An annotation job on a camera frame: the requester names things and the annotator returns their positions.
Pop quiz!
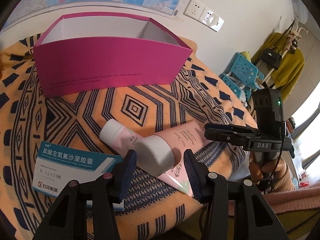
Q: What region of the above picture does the white blue medicine box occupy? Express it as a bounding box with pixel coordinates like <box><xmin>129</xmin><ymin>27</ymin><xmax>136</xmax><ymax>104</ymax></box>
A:
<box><xmin>32</xmin><ymin>141</ymin><xmax>123</xmax><ymax>198</ymax></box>

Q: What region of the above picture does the small pink tube white cap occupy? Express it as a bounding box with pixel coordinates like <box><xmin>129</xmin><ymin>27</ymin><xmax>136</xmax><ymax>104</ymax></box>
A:
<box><xmin>99</xmin><ymin>119</ymin><xmax>194</xmax><ymax>197</ymax></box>

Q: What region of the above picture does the pink sweater forearm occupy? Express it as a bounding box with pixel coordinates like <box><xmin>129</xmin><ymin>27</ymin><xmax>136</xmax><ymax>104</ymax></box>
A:
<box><xmin>262</xmin><ymin>163</ymin><xmax>320</xmax><ymax>212</ymax></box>

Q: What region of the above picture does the person's right hand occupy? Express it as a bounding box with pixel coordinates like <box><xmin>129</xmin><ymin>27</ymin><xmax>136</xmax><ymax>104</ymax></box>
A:
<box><xmin>248</xmin><ymin>152</ymin><xmax>287</xmax><ymax>184</ymax></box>

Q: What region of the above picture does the orange patterned tablecloth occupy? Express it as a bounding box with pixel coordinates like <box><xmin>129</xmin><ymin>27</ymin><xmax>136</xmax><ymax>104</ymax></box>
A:
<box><xmin>1</xmin><ymin>34</ymin><xmax>256</xmax><ymax>239</ymax></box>

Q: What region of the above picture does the mustard yellow coat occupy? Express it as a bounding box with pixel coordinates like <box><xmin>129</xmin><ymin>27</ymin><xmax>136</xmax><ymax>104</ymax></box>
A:
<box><xmin>251</xmin><ymin>32</ymin><xmax>305</xmax><ymax>101</ymax></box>

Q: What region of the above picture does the black handbag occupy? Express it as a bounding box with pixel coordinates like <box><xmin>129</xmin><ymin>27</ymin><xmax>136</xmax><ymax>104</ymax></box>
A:
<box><xmin>260</xmin><ymin>47</ymin><xmax>282</xmax><ymax>70</ymax></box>

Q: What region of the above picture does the white coat rack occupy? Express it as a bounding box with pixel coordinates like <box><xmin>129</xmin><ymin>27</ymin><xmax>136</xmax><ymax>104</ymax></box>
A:
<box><xmin>259</xmin><ymin>22</ymin><xmax>305</xmax><ymax>87</ymax></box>

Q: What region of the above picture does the magenta cardboard box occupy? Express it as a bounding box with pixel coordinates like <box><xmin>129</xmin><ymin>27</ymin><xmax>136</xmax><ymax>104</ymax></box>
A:
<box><xmin>34</xmin><ymin>12</ymin><xmax>192</xmax><ymax>98</ymax></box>

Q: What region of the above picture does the white wall switch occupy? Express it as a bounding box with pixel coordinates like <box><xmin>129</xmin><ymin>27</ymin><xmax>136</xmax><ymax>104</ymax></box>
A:
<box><xmin>199</xmin><ymin>7</ymin><xmax>225</xmax><ymax>32</ymax></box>

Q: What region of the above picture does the white wall socket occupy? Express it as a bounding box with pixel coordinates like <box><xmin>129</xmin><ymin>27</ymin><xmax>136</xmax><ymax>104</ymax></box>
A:
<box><xmin>183</xmin><ymin>0</ymin><xmax>205</xmax><ymax>20</ymax></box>

